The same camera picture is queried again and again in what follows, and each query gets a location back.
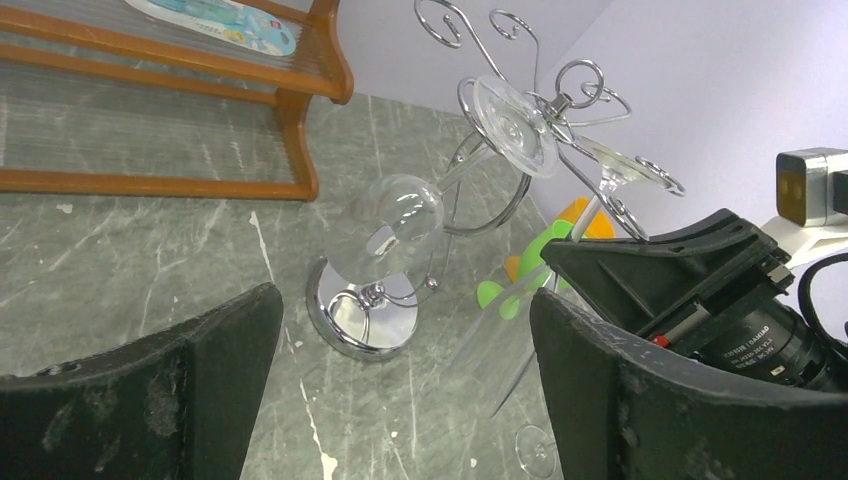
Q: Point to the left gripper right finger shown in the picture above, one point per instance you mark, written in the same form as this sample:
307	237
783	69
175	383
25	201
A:
623	408

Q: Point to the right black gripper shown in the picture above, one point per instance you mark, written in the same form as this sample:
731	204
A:
708	292

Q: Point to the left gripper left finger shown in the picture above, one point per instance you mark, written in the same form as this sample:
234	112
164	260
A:
181	403

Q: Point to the green plastic wine glass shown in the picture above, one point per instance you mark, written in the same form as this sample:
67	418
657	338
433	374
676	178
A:
527	273

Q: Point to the clear wine glass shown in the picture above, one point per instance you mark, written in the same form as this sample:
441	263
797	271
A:
396	222
536	451
498	347

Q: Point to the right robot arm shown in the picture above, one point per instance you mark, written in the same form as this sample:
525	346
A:
822	287

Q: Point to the orange wooden shelf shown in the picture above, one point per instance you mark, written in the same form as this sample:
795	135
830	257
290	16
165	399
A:
99	98

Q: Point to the blue toothbrush package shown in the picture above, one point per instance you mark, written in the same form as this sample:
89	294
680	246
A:
239	24

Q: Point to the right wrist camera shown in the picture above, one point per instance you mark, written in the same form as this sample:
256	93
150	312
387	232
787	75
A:
811	204

